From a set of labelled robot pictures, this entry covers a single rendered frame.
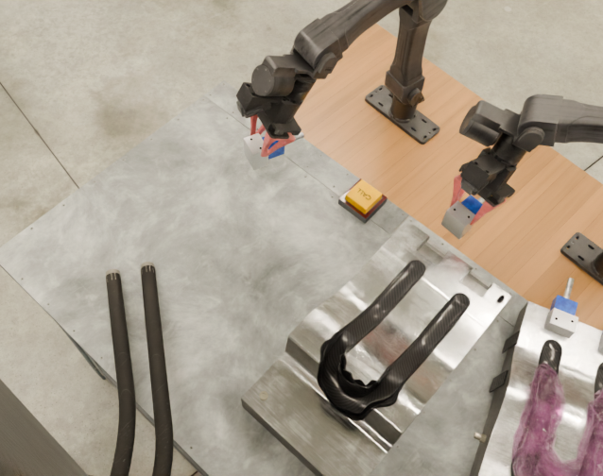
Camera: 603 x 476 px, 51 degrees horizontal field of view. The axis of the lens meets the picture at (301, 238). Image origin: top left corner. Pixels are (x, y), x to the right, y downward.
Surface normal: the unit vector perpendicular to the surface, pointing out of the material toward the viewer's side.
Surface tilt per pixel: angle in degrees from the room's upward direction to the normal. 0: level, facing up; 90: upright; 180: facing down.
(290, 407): 0
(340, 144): 0
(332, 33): 18
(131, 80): 0
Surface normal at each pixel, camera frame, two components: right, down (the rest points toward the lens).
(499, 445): -0.06, -0.32
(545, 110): -0.21, -0.57
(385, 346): 0.35, -0.74
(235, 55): 0.04, -0.50
